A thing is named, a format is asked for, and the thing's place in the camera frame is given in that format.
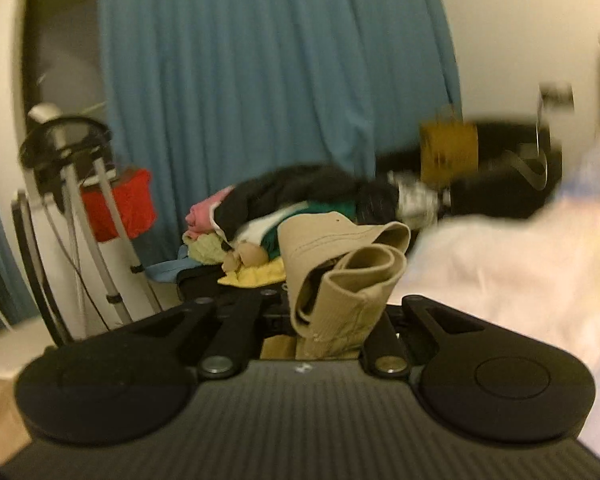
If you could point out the dark knitted garment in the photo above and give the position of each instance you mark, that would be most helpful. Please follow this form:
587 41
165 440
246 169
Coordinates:
377 202

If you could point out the black garment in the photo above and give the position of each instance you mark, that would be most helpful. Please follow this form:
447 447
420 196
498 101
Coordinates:
290 185

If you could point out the grey patterned cloth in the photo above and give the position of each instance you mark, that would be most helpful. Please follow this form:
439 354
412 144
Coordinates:
415 200

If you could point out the black white upright frame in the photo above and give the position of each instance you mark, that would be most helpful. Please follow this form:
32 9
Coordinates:
35 260

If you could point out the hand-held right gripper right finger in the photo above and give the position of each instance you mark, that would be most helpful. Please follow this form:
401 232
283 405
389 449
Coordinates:
387 335

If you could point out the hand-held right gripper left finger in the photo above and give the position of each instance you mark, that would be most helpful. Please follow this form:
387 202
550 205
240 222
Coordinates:
245 310

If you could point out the red cloth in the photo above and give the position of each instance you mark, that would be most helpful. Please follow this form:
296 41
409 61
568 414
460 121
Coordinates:
125 205

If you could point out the pastel duvet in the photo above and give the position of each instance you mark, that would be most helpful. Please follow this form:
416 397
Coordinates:
505 270

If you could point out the black sofa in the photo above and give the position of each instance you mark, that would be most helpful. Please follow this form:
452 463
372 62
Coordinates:
490 195

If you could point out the narrow blue curtain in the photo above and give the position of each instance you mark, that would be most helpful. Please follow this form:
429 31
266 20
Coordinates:
0 280

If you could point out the pale green fluffy cloth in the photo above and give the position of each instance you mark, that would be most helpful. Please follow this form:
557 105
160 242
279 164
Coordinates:
205 250

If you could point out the garment steamer stand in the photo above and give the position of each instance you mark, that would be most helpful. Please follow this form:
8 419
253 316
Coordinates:
55 140

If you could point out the brown paper bag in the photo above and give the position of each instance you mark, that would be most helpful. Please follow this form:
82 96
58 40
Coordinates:
450 152

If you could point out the wide blue curtain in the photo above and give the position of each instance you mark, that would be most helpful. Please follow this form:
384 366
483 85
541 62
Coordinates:
255 60

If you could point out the pink garment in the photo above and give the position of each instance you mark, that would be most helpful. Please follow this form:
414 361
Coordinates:
202 217

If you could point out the khaki pants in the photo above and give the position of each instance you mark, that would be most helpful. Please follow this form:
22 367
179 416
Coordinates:
340 300

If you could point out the black bench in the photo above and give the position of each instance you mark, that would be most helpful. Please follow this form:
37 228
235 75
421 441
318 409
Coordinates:
205 285

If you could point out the white garment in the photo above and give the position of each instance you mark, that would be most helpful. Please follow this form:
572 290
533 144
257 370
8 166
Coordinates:
262 225

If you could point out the dark window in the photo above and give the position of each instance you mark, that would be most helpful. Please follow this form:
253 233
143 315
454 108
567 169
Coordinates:
60 35

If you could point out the yellow towel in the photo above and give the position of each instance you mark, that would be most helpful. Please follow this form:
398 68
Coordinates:
260 275

